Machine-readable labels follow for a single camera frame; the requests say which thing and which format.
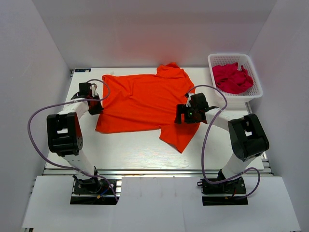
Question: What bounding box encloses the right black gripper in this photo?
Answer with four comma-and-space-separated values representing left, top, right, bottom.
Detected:
175, 104, 200, 124

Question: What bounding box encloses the orange t shirt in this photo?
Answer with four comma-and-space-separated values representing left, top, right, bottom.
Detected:
96, 62, 199, 153

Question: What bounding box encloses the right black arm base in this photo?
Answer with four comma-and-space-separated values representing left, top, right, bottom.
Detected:
197, 177, 247, 196

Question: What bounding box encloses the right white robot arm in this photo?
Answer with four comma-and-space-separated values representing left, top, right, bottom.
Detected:
174, 93, 269, 193

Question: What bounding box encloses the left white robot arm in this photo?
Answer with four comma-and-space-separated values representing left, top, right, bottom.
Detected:
47, 82, 103, 193

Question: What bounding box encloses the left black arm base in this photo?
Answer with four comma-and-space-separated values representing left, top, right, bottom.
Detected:
73, 175, 116, 197

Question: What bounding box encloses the blue label sticker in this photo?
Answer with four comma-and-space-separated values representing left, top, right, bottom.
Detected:
74, 68, 91, 73

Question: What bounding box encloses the magenta t shirt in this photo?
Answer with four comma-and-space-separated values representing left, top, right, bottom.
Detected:
212, 62, 253, 94

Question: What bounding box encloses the white plastic basket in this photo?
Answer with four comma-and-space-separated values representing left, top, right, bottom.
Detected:
208, 53, 263, 103

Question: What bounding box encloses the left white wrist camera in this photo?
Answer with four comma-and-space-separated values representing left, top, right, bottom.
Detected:
91, 83, 98, 98

